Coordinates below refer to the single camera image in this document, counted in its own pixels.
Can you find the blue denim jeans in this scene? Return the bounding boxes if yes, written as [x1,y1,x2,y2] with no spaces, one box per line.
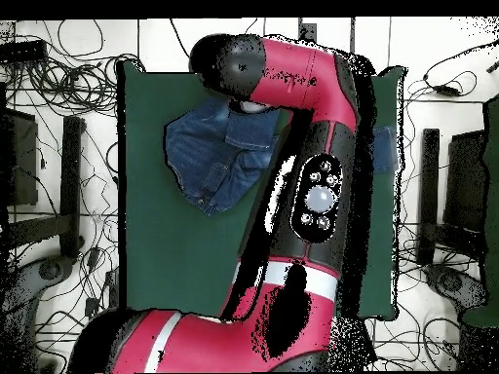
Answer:
[163,96,400,217]

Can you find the dark green table cloth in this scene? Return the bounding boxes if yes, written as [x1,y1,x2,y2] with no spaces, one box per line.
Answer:
[116,59,408,322]

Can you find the black power strip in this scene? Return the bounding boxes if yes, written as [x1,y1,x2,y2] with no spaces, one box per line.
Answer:
[104,270,121,313]
[0,39,49,62]

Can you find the black stand base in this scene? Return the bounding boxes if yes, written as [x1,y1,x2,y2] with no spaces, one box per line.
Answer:
[5,115,86,260]
[416,128,488,268]

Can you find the grey wheeled chair base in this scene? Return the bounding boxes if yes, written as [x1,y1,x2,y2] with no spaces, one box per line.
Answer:
[423,263,488,313]
[0,254,77,373]

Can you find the black box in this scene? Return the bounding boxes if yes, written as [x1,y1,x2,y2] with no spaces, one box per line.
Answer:
[0,107,39,207]
[442,130,488,232]

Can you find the dark green spare cloth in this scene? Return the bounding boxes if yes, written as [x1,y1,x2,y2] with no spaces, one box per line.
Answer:
[461,94,499,328]

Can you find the grey square floor frame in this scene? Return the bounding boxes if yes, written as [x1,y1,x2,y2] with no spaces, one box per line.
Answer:
[297,17,357,54]

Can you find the black cable tangle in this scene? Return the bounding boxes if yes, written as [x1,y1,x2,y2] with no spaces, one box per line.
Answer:
[3,19,143,118]

